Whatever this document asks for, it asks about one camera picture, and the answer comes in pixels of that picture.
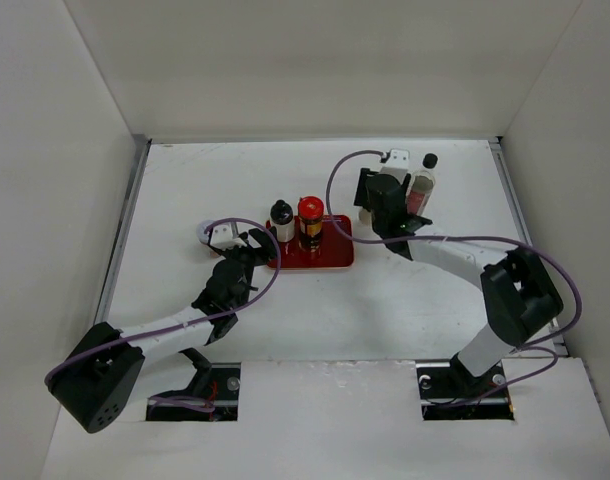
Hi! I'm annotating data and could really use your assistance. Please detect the jar with dark grey lid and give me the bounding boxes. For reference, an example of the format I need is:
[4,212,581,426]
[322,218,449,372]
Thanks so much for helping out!
[359,208,372,225]

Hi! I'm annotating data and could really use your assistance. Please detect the jar with white pink lid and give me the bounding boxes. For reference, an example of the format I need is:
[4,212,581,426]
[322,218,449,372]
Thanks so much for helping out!
[196,220,214,246]

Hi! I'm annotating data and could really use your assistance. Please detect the white bottle black cap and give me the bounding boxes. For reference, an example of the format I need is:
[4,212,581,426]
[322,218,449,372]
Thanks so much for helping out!
[269,199,295,243]

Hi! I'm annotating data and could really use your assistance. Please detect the tall clear bottle black cap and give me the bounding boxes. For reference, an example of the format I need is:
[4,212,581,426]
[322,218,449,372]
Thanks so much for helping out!
[406,153,438,216]

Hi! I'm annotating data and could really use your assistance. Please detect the red lid sauce jar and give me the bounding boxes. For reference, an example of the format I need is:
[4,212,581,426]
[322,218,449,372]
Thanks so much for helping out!
[297,196,324,252]

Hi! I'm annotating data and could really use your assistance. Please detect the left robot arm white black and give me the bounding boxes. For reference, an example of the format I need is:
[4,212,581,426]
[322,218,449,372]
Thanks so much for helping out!
[44,218,282,433]

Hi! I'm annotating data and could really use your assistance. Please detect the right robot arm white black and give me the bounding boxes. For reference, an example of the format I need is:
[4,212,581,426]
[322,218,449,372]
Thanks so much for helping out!
[355,168,563,396]

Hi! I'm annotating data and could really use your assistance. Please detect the red lacquer tray gold emblem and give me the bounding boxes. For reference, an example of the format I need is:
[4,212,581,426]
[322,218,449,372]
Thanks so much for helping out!
[279,215,354,270]

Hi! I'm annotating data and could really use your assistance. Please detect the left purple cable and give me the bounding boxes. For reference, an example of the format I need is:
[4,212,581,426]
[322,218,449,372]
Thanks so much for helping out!
[43,215,282,415]

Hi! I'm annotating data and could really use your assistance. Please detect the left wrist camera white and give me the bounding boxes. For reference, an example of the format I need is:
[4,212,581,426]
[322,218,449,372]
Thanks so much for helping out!
[208,223,246,250]

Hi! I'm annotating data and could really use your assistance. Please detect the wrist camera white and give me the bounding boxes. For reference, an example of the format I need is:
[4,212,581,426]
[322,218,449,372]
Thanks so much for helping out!
[379,149,410,184]
[208,223,246,250]

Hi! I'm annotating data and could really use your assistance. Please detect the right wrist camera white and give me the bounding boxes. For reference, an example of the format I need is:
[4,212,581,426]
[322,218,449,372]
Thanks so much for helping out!
[379,149,410,184]

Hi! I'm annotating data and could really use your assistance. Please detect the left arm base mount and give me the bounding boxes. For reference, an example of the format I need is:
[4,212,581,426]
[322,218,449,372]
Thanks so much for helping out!
[145,348,242,423]

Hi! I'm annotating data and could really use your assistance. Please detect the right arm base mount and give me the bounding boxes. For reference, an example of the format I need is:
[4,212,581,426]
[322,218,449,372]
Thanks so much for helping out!
[416,362,514,421]

